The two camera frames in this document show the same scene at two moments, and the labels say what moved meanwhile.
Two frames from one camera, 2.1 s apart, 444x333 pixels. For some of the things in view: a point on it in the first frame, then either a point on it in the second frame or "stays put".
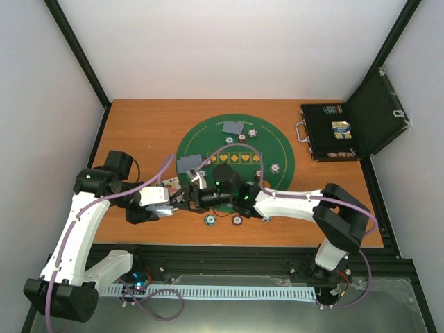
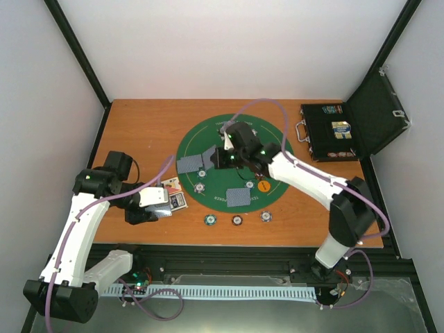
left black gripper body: (132, 216) stays put
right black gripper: (188, 191) to (219, 163)
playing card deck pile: (161, 210) stays put
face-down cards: (186, 163) stays put
